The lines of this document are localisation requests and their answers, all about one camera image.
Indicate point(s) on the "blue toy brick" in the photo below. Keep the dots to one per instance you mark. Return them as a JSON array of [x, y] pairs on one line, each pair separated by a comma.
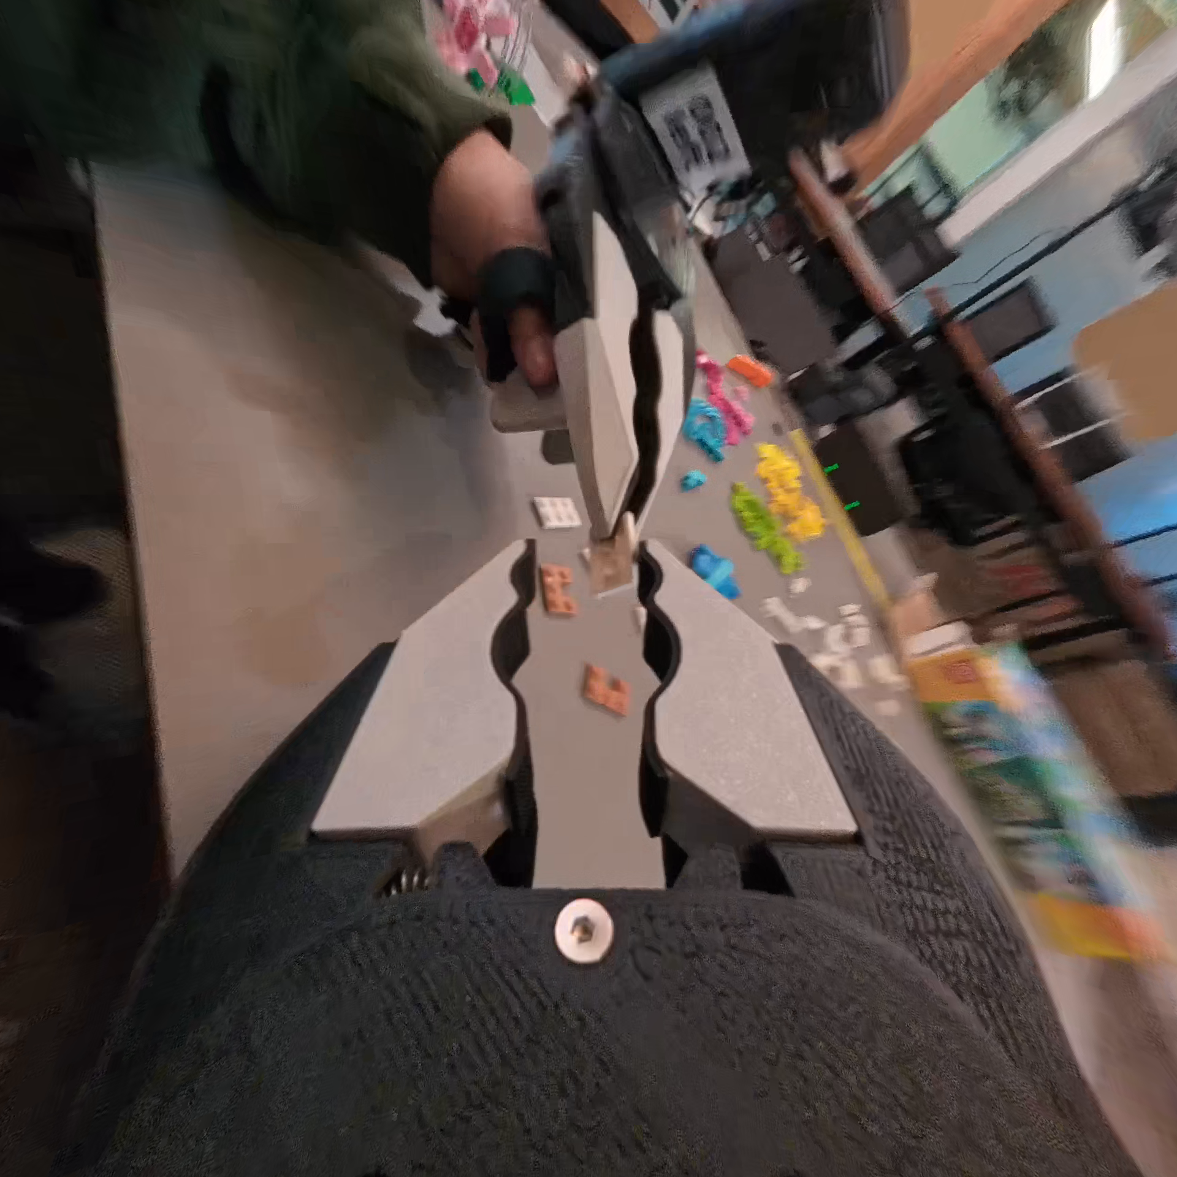
[[715, 570]]

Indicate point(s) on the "person's left forearm green sleeve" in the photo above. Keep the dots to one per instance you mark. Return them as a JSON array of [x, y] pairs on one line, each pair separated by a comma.
[[275, 110]]

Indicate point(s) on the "orange toy brick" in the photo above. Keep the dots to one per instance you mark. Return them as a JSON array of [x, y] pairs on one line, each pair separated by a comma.
[[750, 371]]

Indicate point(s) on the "yellow tape strip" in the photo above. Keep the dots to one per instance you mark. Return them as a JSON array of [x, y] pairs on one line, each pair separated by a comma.
[[840, 530]]

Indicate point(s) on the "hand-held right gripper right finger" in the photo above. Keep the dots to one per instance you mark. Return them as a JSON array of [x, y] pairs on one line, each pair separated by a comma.
[[744, 727]]

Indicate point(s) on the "pink flower toy model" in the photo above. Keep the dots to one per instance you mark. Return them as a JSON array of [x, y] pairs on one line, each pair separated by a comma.
[[473, 42]]

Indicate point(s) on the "person's left hand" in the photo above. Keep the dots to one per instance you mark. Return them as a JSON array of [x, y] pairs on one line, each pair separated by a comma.
[[482, 212]]

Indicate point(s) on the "colourful toy set box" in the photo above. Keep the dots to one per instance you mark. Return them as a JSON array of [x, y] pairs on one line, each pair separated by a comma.
[[1020, 792]]

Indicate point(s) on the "brown wooden desk edge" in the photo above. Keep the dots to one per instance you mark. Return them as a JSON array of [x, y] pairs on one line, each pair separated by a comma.
[[1029, 434]]

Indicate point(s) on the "orange-brown toy brick plate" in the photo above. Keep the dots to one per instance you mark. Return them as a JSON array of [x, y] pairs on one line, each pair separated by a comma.
[[604, 690], [558, 589]]

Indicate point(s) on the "group of white toy pieces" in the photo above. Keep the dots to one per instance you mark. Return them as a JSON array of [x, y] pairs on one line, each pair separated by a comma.
[[837, 644]]

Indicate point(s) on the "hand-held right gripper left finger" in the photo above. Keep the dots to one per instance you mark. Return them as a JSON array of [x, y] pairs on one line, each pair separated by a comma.
[[432, 700]]

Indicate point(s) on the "heap of coloured toy bricks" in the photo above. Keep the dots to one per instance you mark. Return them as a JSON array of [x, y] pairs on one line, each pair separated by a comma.
[[781, 496]]

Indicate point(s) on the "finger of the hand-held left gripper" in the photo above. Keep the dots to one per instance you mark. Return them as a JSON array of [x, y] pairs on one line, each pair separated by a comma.
[[678, 369], [602, 406]]

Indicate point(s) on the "white toy brick plate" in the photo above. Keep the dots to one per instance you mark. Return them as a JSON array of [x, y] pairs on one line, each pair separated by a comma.
[[556, 513]]

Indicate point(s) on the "tan toy brick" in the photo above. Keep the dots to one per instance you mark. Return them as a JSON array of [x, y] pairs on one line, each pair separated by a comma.
[[613, 563]]

